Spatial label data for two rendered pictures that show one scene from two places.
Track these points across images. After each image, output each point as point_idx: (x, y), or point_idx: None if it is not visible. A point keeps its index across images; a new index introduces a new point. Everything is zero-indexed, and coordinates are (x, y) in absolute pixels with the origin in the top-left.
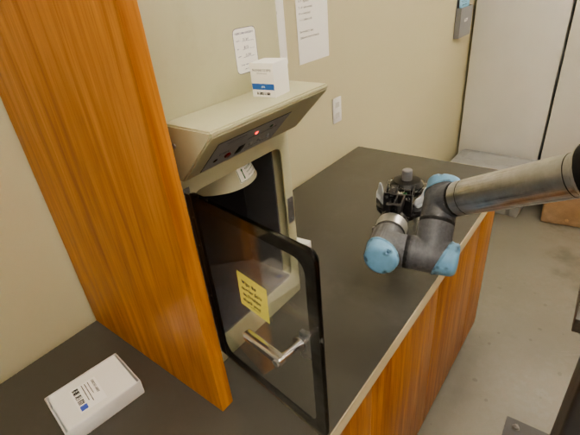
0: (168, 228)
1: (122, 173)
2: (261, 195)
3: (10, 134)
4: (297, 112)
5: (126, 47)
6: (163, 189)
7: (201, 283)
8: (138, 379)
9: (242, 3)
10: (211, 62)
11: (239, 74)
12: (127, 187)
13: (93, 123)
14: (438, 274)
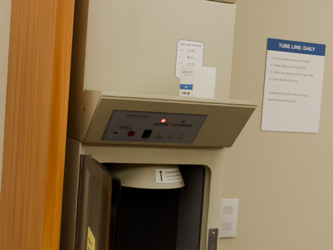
0: (45, 162)
1: (37, 117)
2: (189, 221)
3: (3, 103)
4: (220, 122)
5: (56, 12)
6: (49, 124)
7: (56, 230)
8: None
9: (194, 22)
10: (148, 58)
11: (176, 78)
12: (37, 130)
13: (35, 77)
14: None
